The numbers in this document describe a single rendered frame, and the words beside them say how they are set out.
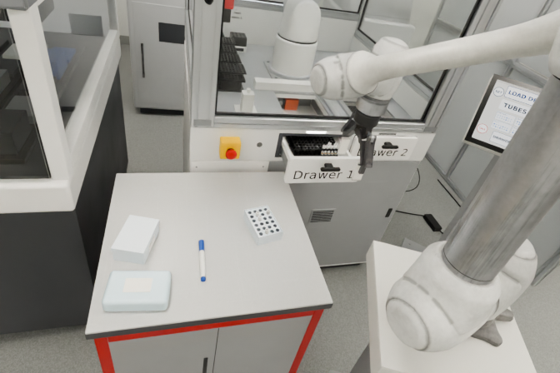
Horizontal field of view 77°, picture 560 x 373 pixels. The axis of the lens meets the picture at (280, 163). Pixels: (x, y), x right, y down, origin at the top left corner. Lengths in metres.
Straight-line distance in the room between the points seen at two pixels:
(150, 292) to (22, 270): 0.67
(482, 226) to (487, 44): 0.35
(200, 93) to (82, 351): 1.19
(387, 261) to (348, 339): 0.87
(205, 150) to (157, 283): 0.54
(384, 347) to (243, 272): 0.41
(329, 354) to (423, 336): 1.12
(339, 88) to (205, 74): 0.48
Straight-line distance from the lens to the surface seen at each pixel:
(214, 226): 1.17
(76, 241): 1.40
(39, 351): 1.90
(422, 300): 0.77
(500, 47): 0.83
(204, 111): 1.24
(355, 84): 0.86
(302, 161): 1.23
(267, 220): 1.16
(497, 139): 1.70
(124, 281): 1.00
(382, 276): 1.08
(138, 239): 1.07
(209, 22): 1.13
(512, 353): 1.15
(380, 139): 1.50
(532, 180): 0.65
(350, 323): 1.98
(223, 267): 1.07
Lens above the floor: 1.62
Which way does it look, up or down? 36 degrees down
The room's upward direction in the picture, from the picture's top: 12 degrees clockwise
